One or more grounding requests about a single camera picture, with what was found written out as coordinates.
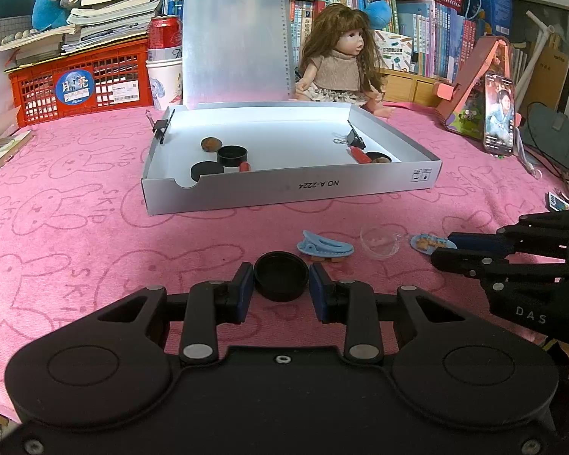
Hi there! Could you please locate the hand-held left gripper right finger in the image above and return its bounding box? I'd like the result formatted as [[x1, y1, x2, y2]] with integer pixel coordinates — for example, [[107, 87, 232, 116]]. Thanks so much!
[[309, 263, 475, 366]]

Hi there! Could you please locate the black binder clip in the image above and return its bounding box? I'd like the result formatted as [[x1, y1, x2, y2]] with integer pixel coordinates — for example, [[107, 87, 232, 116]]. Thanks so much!
[[145, 108, 171, 145], [333, 121, 368, 150]]

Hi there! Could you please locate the translucent plastic clipboard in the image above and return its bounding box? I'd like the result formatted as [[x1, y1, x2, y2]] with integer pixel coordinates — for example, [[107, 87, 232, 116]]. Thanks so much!
[[180, 0, 296, 107]]

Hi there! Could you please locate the blue and white plush toy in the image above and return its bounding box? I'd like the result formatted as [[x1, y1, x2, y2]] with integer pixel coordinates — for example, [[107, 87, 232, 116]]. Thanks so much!
[[31, 0, 72, 31]]

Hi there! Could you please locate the pink phone stand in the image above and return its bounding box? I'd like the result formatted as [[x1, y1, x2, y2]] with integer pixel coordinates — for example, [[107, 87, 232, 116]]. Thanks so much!
[[434, 35, 515, 140]]

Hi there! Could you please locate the white cable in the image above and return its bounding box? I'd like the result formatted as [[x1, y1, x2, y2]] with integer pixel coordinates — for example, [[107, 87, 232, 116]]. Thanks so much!
[[514, 128, 544, 181]]

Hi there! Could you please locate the light blue hair clip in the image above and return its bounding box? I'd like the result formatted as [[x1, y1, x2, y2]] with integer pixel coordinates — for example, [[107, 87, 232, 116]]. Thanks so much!
[[296, 230, 356, 261]]

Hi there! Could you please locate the stack of lying books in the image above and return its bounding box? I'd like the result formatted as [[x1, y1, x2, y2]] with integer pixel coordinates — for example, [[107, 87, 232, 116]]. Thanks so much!
[[0, 0, 164, 67]]

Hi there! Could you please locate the illustrated white box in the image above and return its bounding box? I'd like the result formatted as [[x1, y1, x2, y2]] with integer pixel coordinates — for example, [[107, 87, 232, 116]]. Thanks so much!
[[372, 30, 413, 72]]

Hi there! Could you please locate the grey cardboard box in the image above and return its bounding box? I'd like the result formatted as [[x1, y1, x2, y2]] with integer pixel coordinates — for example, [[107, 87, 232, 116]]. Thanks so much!
[[141, 101, 443, 216]]

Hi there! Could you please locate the wooden box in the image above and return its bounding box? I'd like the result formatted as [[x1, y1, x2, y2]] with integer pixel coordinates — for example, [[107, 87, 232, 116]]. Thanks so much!
[[382, 69, 449, 107]]

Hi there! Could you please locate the brown cardboard panel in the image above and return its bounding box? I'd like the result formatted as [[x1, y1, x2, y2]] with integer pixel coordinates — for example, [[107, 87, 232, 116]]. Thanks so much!
[[533, 33, 569, 110]]

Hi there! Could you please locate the red plastic crate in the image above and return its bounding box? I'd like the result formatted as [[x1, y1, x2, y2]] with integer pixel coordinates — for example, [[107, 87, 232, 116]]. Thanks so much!
[[8, 38, 153, 126]]

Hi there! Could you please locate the row of upright books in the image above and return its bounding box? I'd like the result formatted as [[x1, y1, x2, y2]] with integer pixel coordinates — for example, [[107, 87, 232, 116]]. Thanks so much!
[[163, 0, 491, 81]]

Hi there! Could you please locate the open book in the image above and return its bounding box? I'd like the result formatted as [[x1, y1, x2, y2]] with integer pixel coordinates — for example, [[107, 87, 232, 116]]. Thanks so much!
[[0, 130, 34, 185]]

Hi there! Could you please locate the white plastic pipe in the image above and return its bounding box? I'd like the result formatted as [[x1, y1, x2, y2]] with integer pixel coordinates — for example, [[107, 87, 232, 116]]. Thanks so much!
[[517, 9, 563, 105]]

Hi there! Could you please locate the smartphone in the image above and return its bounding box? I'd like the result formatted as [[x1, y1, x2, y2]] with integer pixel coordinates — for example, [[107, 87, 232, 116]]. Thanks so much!
[[484, 73, 517, 157]]

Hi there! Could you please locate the red soda can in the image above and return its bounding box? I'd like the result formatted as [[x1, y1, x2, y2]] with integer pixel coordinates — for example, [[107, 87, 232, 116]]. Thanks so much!
[[147, 15, 183, 62]]

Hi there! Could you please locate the solid black round lid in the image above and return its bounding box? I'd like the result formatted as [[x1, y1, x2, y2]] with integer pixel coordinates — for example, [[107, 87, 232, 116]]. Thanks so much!
[[190, 162, 225, 183]]

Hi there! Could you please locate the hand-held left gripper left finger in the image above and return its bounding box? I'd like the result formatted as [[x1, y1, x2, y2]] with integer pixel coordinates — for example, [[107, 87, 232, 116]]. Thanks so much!
[[97, 262, 255, 366]]

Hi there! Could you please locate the pink rabbit print blanket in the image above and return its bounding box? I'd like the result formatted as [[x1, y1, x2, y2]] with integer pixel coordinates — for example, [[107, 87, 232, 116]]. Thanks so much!
[[0, 102, 569, 422]]

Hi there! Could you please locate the white paper cup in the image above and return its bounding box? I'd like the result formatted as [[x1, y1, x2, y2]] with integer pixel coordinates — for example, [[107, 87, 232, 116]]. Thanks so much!
[[145, 58, 185, 111]]

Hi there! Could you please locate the dark bag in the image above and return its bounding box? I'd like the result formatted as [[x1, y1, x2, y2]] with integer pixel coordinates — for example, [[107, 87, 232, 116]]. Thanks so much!
[[522, 102, 569, 176]]

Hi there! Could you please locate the clear plastic cup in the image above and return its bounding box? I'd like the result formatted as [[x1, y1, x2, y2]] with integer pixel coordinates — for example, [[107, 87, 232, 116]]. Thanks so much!
[[360, 226, 404, 261]]

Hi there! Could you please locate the blue bear charm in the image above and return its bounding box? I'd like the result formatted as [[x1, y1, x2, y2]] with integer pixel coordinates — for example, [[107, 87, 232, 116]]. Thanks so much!
[[410, 233, 457, 252]]

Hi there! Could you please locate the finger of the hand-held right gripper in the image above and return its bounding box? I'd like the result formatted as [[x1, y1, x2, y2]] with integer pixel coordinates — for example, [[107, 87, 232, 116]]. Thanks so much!
[[431, 248, 569, 286], [448, 209, 569, 262]]

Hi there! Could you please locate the blue cardboard box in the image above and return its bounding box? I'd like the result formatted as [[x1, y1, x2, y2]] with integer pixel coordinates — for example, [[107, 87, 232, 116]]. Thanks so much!
[[465, 0, 515, 39]]

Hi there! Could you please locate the brown-haired doll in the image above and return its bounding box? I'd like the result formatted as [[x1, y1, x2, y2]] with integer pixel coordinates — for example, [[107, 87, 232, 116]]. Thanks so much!
[[294, 4, 396, 119]]

